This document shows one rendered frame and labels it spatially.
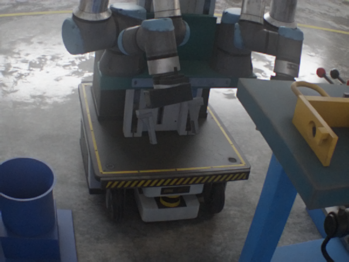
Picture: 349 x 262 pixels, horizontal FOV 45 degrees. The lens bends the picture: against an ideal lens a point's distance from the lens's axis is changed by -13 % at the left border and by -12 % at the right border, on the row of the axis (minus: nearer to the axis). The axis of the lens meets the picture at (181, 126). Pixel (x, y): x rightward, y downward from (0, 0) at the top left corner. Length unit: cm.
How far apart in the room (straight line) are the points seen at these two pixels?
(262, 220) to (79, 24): 98
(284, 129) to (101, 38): 96
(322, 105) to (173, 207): 131
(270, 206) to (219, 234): 124
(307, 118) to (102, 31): 99
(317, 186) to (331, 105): 23
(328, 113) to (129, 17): 101
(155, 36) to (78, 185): 124
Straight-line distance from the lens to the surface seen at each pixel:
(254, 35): 161
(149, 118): 135
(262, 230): 103
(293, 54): 150
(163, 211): 211
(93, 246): 206
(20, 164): 196
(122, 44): 146
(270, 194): 98
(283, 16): 187
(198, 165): 206
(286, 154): 84
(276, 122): 90
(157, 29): 133
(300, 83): 103
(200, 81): 191
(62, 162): 257
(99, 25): 165
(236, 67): 194
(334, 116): 94
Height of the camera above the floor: 147
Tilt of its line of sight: 30 degrees down
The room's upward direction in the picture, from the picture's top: 8 degrees clockwise
